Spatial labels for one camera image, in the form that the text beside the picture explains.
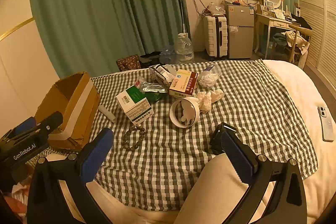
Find green foil packet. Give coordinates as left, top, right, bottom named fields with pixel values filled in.
left=143, top=91, right=164, bottom=103

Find white tube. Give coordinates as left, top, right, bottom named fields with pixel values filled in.
left=98, top=105, right=117, bottom=123

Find white tape roll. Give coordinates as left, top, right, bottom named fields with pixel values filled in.
left=169, top=97, right=200, bottom=129

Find green white medicine box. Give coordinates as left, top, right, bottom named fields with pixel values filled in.
left=116, top=85, right=154, bottom=126

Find wide green curtain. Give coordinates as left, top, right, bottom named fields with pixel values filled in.
left=28, top=0, right=190, bottom=79

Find white pole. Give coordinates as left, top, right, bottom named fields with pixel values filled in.
left=180, top=0, right=188, bottom=35

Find large clear water bottle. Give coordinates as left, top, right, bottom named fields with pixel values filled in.
left=174, top=33, right=195, bottom=64

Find floral patterned bag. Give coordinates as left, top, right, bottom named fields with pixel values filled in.
left=116, top=54, right=142, bottom=72

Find white suitcase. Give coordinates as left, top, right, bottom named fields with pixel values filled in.
left=204, top=15, right=228, bottom=58

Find silver foil packet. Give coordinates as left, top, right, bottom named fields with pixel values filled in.
left=149, top=64, right=174, bottom=88

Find brown bead bracelet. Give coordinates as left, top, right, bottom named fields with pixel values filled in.
left=123, top=126, right=146, bottom=151

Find black bag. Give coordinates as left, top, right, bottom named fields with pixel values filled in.
left=139, top=51, right=163, bottom=69

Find white louvered wardrobe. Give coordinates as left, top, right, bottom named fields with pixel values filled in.
left=294, top=0, right=336, bottom=77

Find silver blister pack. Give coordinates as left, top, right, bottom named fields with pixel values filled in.
left=139, top=81, right=168, bottom=94

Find black cloth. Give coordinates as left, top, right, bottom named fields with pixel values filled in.
left=286, top=14, right=313, bottom=30

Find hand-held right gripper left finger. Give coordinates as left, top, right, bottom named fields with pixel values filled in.
left=27, top=127, right=114, bottom=224

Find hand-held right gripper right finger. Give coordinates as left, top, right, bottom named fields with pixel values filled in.
left=220, top=130, right=307, bottom=224

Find brown cardboard box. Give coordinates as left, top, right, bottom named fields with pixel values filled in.
left=34, top=71, right=101, bottom=151

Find crushed blue water bottle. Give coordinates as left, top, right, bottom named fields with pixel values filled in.
left=160, top=45, right=176, bottom=64

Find orange white medicine box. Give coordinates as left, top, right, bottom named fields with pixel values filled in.
left=169, top=69, right=198, bottom=98

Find clothes on chair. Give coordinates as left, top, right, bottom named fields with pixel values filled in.
left=273, top=31, right=310, bottom=56

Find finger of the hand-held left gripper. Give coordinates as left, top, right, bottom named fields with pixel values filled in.
left=10, top=117, right=37, bottom=136
left=14, top=112, right=64, bottom=142

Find wooden chair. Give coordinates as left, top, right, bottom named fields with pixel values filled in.
left=273, top=25, right=314, bottom=64

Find wooden desk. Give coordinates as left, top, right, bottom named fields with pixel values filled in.
left=253, top=5, right=300, bottom=59

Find small grey fridge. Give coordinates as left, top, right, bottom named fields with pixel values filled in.
left=226, top=4, right=255, bottom=60

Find white tissue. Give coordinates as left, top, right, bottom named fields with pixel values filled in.
left=196, top=89, right=225, bottom=112

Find white smartphone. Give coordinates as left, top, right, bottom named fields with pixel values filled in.
left=318, top=106, right=335, bottom=142

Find clear plastic bag white contents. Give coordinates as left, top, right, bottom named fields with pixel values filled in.
left=197, top=64, right=222, bottom=88

